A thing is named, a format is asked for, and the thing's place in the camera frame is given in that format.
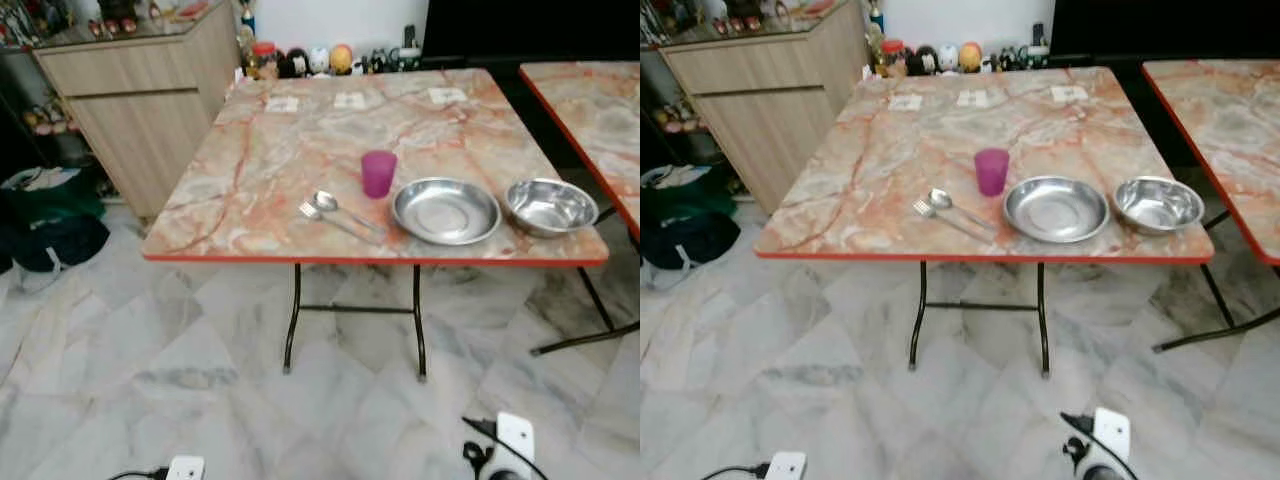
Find shallow steel plate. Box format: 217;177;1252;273
1002;175;1112;245
390;177;503;247

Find deep steel bowl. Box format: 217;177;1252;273
504;177;601;239
1112;175;1207;237

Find steel fork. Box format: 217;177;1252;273
911;198;987;242
298;201;378;245

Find steel spoon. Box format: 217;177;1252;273
927;187;999;234
312;190;387;237

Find purple plastic cup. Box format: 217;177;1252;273
974;148;1011;198
361;150;399;200

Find dark blue bag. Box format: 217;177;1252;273
640;212;738;272
8;214;112;274

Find green bag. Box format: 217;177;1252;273
0;180;108;229
640;178;735;227

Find marble pattern folding table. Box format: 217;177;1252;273
142;68;610;382
754;66;1216;377
1142;58;1280;354
518;61;641;357

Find light wooden cabinet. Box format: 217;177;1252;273
32;0;242;220
659;0;870;217

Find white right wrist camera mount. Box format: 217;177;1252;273
494;411;537;467
1092;406;1133;464

